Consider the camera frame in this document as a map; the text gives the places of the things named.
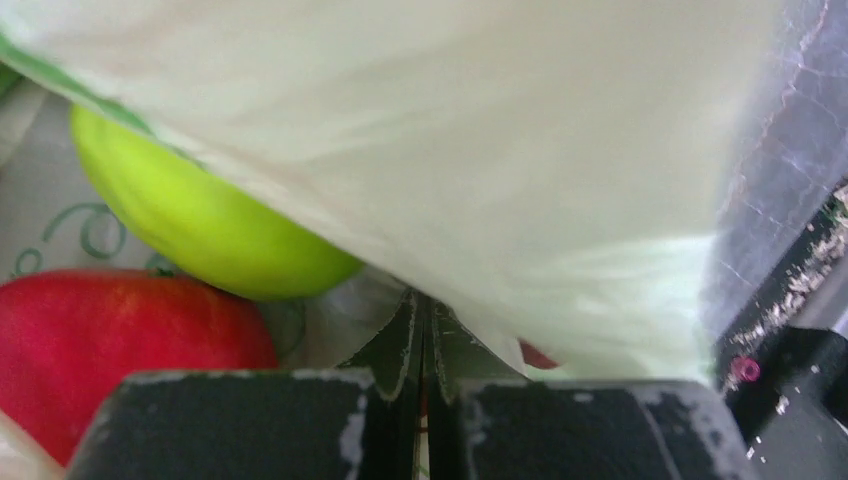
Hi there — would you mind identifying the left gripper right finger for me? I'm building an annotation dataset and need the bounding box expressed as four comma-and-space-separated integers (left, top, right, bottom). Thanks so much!
427, 300, 756, 480

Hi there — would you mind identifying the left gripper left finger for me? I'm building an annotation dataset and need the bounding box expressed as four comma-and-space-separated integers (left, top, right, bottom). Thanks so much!
67, 290, 424, 480

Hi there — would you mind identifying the red fake apple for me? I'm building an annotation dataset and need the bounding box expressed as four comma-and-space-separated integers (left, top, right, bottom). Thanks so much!
1, 269, 278, 464

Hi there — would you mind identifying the green fake apple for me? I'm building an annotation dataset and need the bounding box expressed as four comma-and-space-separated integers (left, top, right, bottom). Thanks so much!
69, 105, 363, 301

